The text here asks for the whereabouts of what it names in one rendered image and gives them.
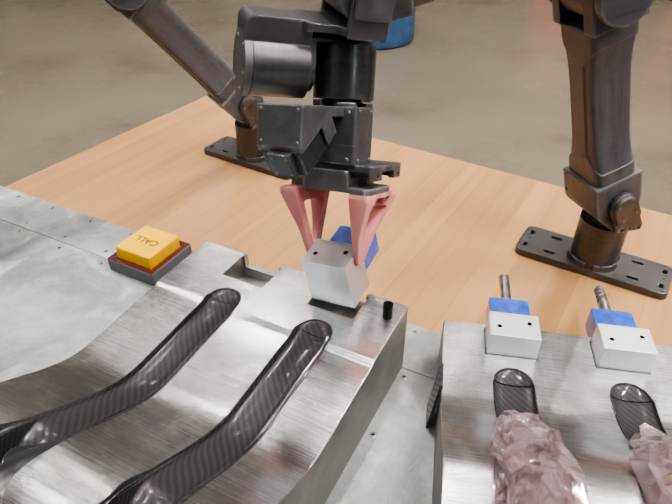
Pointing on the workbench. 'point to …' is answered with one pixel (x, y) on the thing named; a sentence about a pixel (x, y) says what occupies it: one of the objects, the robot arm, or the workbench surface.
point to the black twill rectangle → (434, 395)
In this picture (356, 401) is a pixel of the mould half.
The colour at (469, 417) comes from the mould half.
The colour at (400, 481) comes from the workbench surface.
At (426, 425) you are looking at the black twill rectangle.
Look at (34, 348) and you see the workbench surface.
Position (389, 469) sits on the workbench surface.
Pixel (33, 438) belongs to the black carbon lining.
